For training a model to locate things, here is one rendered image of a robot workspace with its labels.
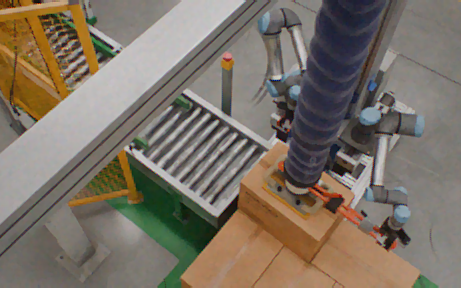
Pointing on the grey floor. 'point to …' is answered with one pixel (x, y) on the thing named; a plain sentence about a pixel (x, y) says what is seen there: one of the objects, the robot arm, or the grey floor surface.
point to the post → (227, 85)
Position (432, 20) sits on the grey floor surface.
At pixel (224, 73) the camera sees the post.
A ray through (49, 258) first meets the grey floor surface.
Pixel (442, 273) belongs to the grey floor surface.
